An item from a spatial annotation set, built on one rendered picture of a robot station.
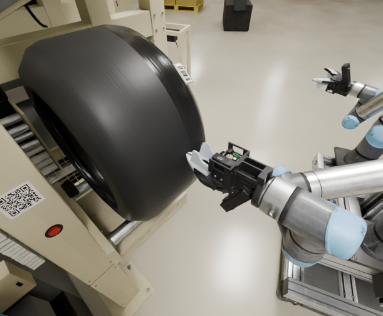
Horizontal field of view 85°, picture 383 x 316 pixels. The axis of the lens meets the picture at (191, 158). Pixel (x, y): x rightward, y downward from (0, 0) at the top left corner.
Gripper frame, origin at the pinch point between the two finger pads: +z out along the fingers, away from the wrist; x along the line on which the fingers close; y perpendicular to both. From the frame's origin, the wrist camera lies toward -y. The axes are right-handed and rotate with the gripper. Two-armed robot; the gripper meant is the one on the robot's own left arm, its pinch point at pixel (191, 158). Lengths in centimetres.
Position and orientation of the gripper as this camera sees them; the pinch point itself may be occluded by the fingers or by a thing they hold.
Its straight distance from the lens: 52.6
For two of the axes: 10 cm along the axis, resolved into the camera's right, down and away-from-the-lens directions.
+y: -0.7, -7.4, -6.7
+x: -6.7, 5.3, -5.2
